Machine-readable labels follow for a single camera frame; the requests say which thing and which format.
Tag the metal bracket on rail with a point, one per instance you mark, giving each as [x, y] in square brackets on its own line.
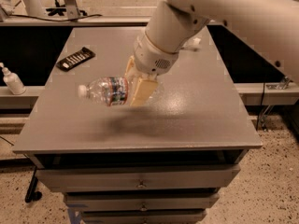
[282, 85]

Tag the black caster leg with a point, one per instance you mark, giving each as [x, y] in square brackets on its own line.
[32, 195]

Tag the grey metal post left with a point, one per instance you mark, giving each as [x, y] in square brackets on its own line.
[72, 9]

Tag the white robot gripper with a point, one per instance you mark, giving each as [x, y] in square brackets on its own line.
[151, 59]

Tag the grey drawer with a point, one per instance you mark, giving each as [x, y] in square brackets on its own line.
[141, 201]
[142, 178]
[148, 217]

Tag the black remote control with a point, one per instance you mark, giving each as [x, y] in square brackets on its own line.
[75, 59]

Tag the grey top drawer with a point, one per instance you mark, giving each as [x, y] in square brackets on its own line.
[142, 178]

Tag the lying white labelled bottle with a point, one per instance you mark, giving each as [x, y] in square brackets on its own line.
[193, 44]

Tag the grey middle drawer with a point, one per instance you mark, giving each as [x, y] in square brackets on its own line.
[141, 201]

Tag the grey bottom drawer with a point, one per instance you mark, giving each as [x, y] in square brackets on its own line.
[148, 217]

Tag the white pump dispenser bottle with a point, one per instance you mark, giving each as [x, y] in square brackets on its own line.
[12, 81]

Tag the clear plastic water bottle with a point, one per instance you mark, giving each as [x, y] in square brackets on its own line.
[107, 91]

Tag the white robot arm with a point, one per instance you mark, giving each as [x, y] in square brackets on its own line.
[269, 27]

